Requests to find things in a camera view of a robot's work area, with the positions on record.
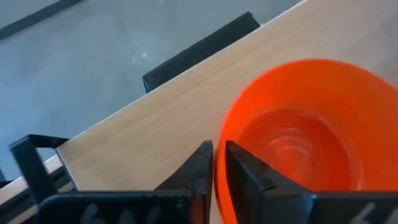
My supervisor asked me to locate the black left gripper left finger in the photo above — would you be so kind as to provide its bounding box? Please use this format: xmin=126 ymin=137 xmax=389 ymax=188
xmin=35 ymin=139 xmax=215 ymax=224

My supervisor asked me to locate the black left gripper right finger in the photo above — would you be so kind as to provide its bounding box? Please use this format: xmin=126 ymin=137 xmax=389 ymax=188
xmin=224 ymin=140 xmax=398 ymax=224

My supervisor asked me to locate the small orange translucent bowl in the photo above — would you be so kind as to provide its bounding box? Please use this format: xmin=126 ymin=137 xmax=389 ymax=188
xmin=213 ymin=58 xmax=398 ymax=224

